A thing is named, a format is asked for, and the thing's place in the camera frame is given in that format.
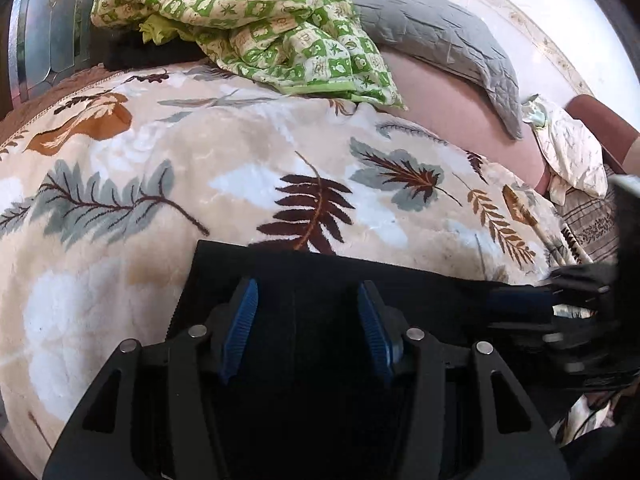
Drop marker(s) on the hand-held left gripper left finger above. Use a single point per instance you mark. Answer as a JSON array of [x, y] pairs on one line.
[[240, 330]]

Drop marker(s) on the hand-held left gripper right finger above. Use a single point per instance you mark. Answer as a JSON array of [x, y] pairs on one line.
[[375, 330]]

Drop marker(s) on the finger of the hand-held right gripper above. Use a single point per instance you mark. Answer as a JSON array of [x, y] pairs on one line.
[[520, 301], [525, 331]]

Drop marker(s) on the black pants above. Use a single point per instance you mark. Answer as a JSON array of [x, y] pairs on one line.
[[310, 280]]

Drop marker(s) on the striped floral bedsheet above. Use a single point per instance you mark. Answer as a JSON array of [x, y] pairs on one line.
[[595, 230]]

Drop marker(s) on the white floral pillow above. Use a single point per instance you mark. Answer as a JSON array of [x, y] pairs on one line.
[[575, 150]]

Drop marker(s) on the brown sofa armrest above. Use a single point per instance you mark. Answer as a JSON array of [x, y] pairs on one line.
[[615, 125]]

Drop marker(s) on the leaf print fleece blanket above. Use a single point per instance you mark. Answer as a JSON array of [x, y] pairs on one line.
[[150, 260]]

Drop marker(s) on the small white green cloth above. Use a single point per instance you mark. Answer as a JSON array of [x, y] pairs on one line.
[[535, 115]]

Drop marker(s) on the pink bed sheet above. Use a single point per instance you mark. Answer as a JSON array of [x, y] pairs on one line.
[[450, 120]]

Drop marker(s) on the grey quilted pillow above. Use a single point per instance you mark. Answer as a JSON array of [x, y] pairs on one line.
[[440, 35]]

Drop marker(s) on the green patterned quilt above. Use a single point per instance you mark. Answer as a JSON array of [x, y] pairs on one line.
[[280, 35]]

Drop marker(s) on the dark cloth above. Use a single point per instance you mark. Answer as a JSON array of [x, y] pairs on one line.
[[130, 52]]

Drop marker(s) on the lime green cloth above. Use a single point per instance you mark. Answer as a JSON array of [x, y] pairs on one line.
[[160, 30]]

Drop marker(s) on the stained glass door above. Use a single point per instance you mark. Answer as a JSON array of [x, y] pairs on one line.
[[50, 35]]

